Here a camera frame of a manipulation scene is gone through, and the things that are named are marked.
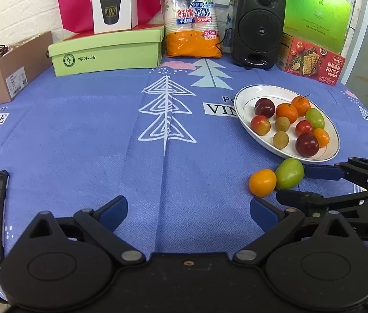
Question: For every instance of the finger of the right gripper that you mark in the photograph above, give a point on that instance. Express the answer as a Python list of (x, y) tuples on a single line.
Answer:
[(298, 199), (324, 172)]

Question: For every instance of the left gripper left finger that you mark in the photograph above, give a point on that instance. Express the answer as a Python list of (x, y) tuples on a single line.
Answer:
[(67, 263)]

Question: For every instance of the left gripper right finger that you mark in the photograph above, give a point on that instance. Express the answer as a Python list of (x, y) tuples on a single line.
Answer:
[(325, 268)]

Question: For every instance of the green apple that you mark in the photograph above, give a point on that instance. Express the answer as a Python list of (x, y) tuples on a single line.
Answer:
[(289, 173)]

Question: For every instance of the dark red plum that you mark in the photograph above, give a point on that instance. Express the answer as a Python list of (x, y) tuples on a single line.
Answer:
[(265, 107), (307, 145)]

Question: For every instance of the small red fruit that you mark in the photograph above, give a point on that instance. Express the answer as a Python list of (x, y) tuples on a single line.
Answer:
[(303, 127)]

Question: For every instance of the green oval fruit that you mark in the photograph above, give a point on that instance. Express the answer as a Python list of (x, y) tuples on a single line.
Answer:
[(315, 118)]

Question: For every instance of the brown longan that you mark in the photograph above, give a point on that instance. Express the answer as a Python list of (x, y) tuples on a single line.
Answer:
[(280, 140), (282, 124)]

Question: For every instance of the orange tangerine with stem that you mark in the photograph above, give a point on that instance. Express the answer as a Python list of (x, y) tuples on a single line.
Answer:
[(302, 105)]

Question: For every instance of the red yellow small apple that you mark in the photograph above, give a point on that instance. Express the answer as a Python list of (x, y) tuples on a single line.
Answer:
[(260, 125)]

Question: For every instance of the small orange kumquat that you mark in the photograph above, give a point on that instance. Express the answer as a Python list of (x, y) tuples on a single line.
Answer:
[(322, 137)]

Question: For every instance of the white round plate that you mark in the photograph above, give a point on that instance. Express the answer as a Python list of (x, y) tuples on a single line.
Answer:
[(244, 104)]

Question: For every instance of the red cracker box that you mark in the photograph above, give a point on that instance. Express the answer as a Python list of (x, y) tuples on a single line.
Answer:
[(302, 58)]

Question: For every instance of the blue patterned tablecloth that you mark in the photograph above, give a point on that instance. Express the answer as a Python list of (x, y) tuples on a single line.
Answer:
[(167, 139)]

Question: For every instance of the green gift box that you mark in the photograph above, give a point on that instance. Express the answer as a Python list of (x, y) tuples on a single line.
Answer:
[(321, 22)]

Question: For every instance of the black speaker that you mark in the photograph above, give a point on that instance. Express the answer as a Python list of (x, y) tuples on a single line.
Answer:
[(256, 34)]

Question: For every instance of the orange paper cup package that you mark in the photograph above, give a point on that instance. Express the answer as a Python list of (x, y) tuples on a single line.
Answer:
[(191, 28)]

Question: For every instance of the brown cardboard box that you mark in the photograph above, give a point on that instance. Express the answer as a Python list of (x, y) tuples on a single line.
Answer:
[(23, 62)]

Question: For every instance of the light green shoe box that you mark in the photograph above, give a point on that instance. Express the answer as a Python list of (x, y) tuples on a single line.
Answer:
[(139, 48)]

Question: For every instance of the white cup box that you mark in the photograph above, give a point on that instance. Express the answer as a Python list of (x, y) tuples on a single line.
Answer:
[(114, 15)]

